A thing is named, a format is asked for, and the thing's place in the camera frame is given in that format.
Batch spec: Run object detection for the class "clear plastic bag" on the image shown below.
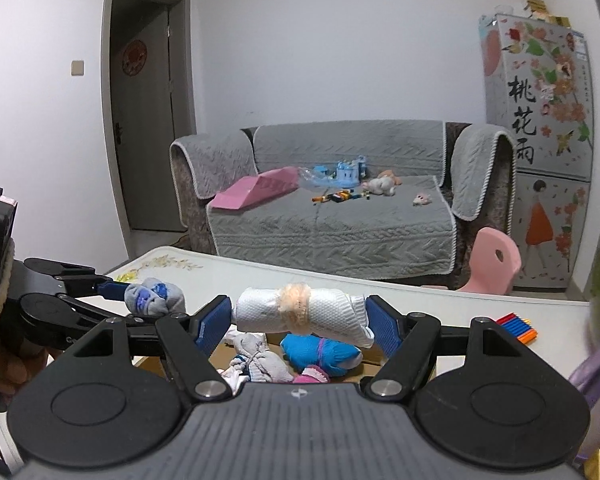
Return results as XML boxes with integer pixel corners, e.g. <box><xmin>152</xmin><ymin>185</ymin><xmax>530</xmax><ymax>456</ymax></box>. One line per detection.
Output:
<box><xmin>297</xmin><ymin>167</ymin><xmax>333</xmax><ymax>191</ymax></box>

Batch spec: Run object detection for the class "grey blue sock ball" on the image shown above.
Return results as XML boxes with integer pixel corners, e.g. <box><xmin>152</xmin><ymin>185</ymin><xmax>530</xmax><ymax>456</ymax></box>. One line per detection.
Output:
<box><xmin>124</xmin><ymin>277</ymin><xmax>187</xmax><ymax>317</ymax></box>

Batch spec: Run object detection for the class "grey sofa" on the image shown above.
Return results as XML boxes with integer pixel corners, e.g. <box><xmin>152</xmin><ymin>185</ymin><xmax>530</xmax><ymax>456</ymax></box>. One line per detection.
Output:
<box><xmin>170</xmin><ymin>119</ymin><xmax>518</xmax><ymax>291</ymax></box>

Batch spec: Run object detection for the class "stack of gold cartons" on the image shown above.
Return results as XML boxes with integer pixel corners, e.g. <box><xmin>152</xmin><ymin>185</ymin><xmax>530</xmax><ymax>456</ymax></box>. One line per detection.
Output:
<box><xmin>522</xmin><ymin>0</ymin><xmax>571</xmax><ymax>27</ymax></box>

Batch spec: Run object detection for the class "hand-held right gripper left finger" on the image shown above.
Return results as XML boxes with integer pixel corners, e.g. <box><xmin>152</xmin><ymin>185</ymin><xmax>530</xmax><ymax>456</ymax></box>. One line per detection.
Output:
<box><xmin>74</xmin><ymin>295</ymin><xmax>233</xmax><ymax>403</ymax></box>

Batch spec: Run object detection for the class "person's left hand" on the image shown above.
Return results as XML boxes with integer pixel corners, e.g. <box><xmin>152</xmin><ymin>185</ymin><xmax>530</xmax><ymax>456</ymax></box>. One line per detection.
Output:
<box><xmin>0</xmin><ymin>332</ymin><xmax>48</xmax><ymax>401</ymax></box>

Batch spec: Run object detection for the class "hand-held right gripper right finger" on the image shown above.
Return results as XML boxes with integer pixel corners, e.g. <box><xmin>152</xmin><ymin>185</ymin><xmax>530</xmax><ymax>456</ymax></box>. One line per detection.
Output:
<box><xmin>364</xmin><ymin>295</ymin><xmax>525</xmax><ymax>403</ymax></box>

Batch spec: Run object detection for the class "cardboard box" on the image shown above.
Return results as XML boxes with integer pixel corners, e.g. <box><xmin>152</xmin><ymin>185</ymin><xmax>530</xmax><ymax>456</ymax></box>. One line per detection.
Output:
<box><xmin>132</xmin><ymin>332</ymin><xmax>386</xmax><ymax>386</ymax></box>

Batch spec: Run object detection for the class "pink child chair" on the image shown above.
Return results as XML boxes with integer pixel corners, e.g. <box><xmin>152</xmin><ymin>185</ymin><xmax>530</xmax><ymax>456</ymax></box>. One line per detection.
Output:
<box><xmin>455</xmin><ymin>226</ymin><xmax>522</xmax><ymax>295</ymax></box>

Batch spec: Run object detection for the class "blue sock bundle pink band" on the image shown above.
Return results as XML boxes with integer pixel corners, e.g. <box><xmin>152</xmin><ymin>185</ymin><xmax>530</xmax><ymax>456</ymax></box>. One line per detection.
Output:
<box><xmin>280</xmin><ymin>332</ymin><xmax>365</xmax><ymax>378</ymax></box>

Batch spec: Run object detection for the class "grey quilted armrest cover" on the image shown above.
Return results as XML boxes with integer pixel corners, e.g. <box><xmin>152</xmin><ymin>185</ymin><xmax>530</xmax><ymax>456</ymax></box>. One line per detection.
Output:
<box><xmin>450</xmin><ymin>122</ymin><xmax>517</xmax><ymax>221</ymax></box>
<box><xmin>170</xmin><ymin>130</ymin><xmax>258</xmax><ymax>201</ymax></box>

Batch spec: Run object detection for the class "blue grey sock braided band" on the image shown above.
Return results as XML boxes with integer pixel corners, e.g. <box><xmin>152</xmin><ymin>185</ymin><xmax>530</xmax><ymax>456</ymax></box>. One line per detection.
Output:
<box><xmin>230</xmin><ymin>332</ymin><xmax>296</xmax><ymax>385</ymax></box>

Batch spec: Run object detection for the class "red round door ornament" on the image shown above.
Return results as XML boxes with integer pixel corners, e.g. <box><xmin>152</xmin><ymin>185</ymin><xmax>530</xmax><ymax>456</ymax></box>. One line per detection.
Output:
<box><xmin>121</xmin><ymin>39</ymin><xmax>148</xmax><ymax>73</ymax></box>

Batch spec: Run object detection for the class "magenta fuzzy sock bundle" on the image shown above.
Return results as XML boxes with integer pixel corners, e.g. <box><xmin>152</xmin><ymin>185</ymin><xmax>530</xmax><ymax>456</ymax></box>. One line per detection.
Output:
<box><xmin>292</xmin><ymin>365</ymin><xmax>331</xmax><ymax>386</ymax></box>

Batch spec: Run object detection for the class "purple water bottle with strap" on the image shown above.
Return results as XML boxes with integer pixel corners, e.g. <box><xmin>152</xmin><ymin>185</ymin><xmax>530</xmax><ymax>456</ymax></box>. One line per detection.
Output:
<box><xmin>567</xmin><ymin>320</ymin><xmax>600</xmax><ymax>401</ymax></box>

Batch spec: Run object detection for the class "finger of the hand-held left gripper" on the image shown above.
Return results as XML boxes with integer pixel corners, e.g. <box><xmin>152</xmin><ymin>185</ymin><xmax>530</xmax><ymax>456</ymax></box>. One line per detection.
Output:
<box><xmin>24</xmin><ymin>258</ymin><xmax>132</xmax><ymax>302</ymax></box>
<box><xmin>64</xmin><ymin>298</ymin><xmax>192</xmax><ymax>341</ymax></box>

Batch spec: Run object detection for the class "white pink plush toy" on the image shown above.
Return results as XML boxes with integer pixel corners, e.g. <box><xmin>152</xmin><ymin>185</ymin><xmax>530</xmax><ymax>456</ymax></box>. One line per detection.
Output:
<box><xmin>362</xmin><ymin>170</ymin><xmax>402</xmax><ymax>197</ymax></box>

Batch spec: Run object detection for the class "dark grey door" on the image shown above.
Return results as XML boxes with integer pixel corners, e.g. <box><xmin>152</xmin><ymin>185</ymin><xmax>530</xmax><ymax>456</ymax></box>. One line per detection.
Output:
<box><xmin>100</xmin><ymin>0</ymin><xmax>198</xmax><ymax>256</ymax></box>

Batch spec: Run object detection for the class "blue toy castle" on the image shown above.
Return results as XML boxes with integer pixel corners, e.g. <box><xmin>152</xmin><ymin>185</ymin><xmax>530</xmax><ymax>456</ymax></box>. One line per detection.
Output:
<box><xmin>334</xmin><ymin>156</ymin><xmax>368</xmax><ymax>186</ymax></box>

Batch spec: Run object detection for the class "colourful brick strip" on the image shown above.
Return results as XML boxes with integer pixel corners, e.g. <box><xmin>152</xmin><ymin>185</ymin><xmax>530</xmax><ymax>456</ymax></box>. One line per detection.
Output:
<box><xmin>495</xmin><ymin>312</ymin><xmax>538</xmax><ymax>346</ymax></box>

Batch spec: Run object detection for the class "white sock roll peach band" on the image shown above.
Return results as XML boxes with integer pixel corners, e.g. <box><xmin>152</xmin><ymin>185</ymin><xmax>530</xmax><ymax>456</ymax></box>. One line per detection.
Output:
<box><xmin>234</xmin><ymin>282</ymin><xmax>377</xmax><ymax>350</ymax></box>

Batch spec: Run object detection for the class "fridge with flower decals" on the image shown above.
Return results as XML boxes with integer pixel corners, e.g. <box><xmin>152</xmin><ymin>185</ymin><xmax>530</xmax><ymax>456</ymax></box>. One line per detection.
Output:
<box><xmin>477</xmin><ymin>12</ymin><xmax>596</xmax><ymax>291</ymax></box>

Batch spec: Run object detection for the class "pink cushion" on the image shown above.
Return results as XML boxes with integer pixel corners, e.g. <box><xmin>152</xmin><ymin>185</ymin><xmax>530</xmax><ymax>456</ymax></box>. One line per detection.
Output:
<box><xmin>207</xmin><ymin>166</ymin><xmax>300</xmax><ymax>211</ymax></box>

